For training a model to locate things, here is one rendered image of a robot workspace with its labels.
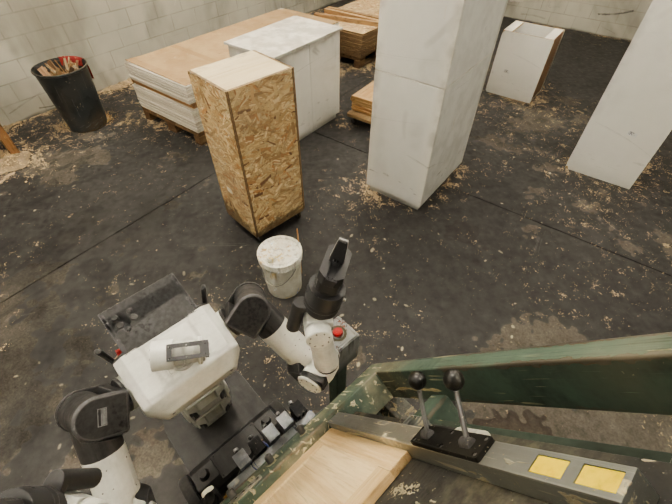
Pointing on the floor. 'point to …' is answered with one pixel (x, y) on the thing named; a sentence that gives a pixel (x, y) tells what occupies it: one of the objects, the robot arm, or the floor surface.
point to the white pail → (281, 265)
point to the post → (337, 384)
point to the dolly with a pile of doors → (362, 104)
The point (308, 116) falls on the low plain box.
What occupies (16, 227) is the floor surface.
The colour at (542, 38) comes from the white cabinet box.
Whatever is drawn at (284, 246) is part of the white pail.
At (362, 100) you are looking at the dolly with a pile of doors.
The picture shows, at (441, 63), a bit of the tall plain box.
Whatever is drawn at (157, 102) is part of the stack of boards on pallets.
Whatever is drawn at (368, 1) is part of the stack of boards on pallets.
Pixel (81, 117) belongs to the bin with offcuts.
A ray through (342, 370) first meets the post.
